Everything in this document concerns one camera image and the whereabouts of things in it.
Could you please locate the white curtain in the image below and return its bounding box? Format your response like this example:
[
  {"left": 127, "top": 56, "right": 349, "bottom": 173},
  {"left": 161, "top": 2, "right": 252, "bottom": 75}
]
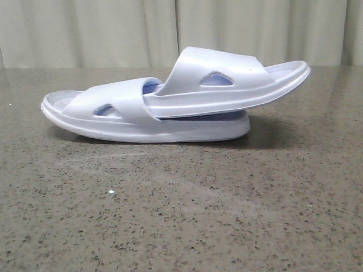
[{"left": 1, "top": 1, "right": 362, "bottom": 69}]

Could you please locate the light blue slipper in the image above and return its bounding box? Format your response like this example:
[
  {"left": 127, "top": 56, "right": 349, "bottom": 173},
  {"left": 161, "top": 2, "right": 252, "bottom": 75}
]
[
  {"left": 143, "top": 46, "right": 310, "bottom": 118},
  {"left": 41, "top": 78, "right": 250, "bottom": 143}
]

